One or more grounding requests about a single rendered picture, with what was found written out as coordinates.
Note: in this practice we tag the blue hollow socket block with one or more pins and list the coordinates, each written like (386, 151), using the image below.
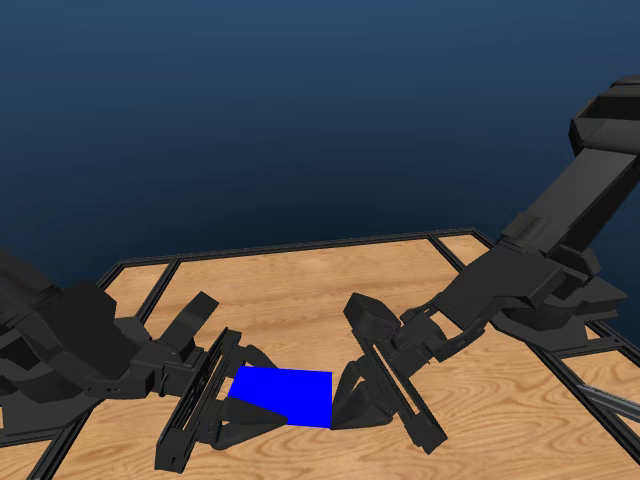
(290, 395)

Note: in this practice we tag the black table frame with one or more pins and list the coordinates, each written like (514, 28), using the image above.
(300, 246)

